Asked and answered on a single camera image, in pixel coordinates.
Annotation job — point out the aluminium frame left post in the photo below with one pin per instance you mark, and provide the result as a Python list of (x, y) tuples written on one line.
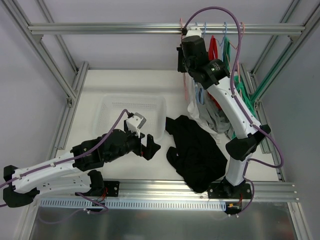
[(72, 90)]

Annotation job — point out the pink hanger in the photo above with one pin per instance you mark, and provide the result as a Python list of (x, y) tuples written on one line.
[(184, 74), (237, 49)]

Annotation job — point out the green tank top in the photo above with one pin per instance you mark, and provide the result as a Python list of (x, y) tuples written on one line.
[(245, 100)]

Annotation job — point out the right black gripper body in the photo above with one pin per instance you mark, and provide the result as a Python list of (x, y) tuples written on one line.
[(180, 61)]

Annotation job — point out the black tank top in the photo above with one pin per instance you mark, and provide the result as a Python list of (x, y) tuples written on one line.
[(196, 156)]

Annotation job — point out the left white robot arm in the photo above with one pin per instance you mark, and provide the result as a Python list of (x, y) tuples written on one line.
[(75, 172)]

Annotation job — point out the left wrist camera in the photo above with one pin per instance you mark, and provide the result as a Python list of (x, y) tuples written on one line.
[(134, 123)]

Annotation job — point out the white tank top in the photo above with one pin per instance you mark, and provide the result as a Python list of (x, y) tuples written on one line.
[(193, 109)]

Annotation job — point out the aluminium frame right post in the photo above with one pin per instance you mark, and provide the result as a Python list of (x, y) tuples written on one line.
[(280, 48)]

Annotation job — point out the white slotted cable duct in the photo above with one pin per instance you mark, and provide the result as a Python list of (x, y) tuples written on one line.
[(135, 204)]

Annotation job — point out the aluminium hanging rail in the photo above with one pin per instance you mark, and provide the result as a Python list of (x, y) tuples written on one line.
[(160, 29)]

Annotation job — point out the aluminium front rail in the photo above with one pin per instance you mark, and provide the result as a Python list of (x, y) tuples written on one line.
[(264, 191)]

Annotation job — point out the red tank top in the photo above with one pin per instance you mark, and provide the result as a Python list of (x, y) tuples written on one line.
[(212, 55)]

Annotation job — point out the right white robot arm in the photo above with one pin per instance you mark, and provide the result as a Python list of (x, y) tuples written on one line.
[(214, 77)]

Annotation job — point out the aluminium frame post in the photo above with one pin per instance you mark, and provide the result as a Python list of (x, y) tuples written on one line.
[(72, 90), (280, 48)]

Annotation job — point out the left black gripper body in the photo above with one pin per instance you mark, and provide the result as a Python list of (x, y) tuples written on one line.
[(141, 144)]

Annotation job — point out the grey tank top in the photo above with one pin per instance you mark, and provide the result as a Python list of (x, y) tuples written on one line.
[(216, 118)]

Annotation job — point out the white plastic basket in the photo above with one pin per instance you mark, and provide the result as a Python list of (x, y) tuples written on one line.
[(153, 108)]

